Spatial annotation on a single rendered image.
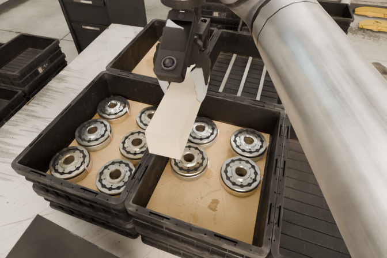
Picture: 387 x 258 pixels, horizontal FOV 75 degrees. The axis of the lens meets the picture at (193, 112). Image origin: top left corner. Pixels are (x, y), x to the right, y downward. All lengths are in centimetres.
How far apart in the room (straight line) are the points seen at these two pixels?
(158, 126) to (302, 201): 43
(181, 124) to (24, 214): 62
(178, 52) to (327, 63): 23
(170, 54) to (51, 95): 93
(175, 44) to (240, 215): 44
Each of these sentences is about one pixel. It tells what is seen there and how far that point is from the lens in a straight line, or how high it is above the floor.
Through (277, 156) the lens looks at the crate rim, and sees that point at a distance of 64.
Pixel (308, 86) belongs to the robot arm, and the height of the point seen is 131.
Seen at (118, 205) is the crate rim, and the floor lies 92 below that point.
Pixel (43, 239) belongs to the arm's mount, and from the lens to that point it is 62.
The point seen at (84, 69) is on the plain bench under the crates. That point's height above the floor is 70.
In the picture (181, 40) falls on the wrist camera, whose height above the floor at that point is 124.
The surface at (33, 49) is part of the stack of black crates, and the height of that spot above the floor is 49.
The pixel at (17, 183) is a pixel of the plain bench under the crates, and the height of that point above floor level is 70.
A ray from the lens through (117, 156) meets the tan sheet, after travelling 77.
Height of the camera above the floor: 143
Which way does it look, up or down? 46 degrees down
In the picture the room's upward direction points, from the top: straight up
